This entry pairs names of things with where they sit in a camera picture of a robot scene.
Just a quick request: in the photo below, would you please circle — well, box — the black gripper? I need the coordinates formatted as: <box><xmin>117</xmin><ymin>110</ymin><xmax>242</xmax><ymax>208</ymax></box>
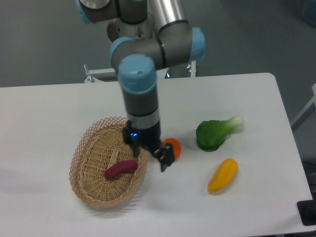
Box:
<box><xmin>122</xmin><ymin>120</ymin><xmax>174</xmax><ymax>172</ymax></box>

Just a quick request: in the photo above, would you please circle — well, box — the purple sweet potato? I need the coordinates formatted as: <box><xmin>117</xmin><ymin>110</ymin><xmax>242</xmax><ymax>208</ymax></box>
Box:
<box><xmin>104</xmin><ymin>160</ymin><xmax>138</xmax><ymax>180</ymax></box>

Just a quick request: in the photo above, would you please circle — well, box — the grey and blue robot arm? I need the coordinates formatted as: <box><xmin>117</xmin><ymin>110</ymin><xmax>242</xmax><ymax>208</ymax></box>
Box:
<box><xmin>76</xmin><ymin>0</ymin><xmax>206</xmax><ymax>170</ymax></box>

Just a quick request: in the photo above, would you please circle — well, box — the woven wicker basket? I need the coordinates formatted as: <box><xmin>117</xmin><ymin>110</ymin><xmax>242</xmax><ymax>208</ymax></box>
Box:
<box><xmin>69</xmin><ymin>117</ymin><xmax>148</xmax><ymax>208</ymax></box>

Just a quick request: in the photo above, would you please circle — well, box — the orange tangerine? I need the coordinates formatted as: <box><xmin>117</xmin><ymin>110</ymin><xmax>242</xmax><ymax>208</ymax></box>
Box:
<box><xmin>162</xmin><ymin>138</ymin><xmax>182</xmax><ymax>161</ymax></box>

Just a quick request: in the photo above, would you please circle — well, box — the green bok choy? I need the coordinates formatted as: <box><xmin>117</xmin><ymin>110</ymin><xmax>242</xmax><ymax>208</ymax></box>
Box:
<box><xmin>196</xmin><ymin>116</ymin><xmax>244</xmax><ymax>152</ymax></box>

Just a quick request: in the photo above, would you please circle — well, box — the yellow mango slice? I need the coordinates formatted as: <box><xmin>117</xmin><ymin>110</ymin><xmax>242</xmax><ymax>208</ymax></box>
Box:
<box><xmin>207</xmin><ymin>158</ymin><xmax>238</xmax><ymax>194</ymax></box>

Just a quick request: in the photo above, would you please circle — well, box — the black box at table edge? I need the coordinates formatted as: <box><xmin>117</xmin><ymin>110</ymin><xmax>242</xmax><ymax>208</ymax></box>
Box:
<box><xmin>297</xmin><ymin>200</ymin><xmax>316</xmax><ymax>226</ymax></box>

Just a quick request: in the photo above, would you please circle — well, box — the white metal base frame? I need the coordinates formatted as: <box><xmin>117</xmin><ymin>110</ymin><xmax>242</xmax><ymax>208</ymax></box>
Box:
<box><xmin>83</xmin><ymin>61</ymin><xmax>198</xmax><ymax>83</ymax></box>

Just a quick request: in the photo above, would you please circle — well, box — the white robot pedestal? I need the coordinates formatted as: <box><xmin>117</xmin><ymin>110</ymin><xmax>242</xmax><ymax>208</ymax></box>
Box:
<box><xmin>107</xmin><ymin>13</ymin><xmax>157</xmax><ymax>42</ymax></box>

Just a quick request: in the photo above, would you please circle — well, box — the white frame at right edge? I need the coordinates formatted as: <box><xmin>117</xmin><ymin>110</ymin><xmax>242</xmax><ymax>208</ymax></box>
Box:
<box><xmin>290</xmin><ymin>84</ymin><xmax>316</xmax><ymax>132</ymax></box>

